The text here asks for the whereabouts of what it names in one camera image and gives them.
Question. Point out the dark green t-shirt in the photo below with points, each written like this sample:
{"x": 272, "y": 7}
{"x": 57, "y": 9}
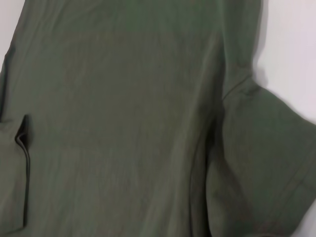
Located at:
{"x": 123, "y": 123}

